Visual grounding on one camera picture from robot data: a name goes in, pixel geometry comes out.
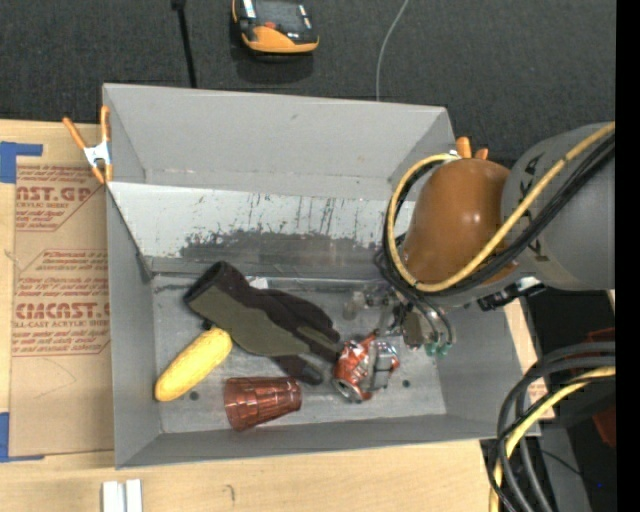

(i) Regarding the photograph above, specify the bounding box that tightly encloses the dark brown and olive glove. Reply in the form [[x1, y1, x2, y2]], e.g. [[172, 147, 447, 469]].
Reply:
[[182, 260, 346, 386]]

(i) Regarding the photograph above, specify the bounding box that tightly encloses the yellow toy corn cob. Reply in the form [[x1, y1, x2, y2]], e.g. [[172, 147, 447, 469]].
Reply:
[[153, 327, 234, 403]]

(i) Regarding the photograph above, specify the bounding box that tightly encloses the brown cardboard board, red print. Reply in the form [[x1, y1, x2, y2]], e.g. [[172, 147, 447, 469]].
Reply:
[[0, 118, 557, 459]]

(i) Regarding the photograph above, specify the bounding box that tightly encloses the grey metal bin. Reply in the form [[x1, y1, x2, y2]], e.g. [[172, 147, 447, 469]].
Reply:
[[101, 83, 544, 470]]

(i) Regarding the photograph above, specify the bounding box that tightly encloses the red-brown plastic cup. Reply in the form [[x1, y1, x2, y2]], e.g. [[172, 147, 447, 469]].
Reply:
[[223, 376, 303, 432]]

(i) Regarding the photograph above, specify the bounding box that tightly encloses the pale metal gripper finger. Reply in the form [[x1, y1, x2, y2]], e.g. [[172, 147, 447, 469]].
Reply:
[[342, 290, 397, 321], [374, 305, 401, 341]]

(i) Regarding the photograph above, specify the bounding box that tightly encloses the black cylinder on white bracket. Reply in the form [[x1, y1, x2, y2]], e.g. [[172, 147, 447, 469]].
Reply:
[[477, 278, 546, 311]]

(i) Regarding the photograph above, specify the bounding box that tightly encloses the crushed red and silver can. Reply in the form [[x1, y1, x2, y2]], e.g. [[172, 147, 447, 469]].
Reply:
[[332, 333, 401, 404]]

